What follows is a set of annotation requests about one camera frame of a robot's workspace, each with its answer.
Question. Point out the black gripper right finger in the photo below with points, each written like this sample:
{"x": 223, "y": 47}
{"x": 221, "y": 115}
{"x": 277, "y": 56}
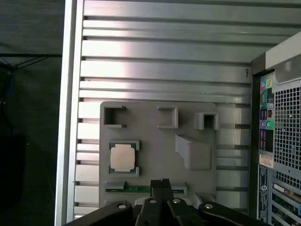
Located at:
{"x": 181, "y": 214}

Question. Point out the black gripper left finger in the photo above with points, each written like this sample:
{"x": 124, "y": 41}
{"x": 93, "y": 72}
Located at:
{"x": 145, "y": 212}

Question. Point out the grey plastic parts rack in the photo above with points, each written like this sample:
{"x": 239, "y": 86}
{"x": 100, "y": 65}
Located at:
{"x": 152, "y": 146}

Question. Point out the CPU with silver top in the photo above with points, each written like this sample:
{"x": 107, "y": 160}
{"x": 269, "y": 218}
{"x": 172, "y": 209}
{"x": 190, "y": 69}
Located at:
{"x": 122, "y": 157}

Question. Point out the green RAM stick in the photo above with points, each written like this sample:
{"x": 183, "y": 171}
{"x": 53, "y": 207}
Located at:
{"x": 136, "y": 189}

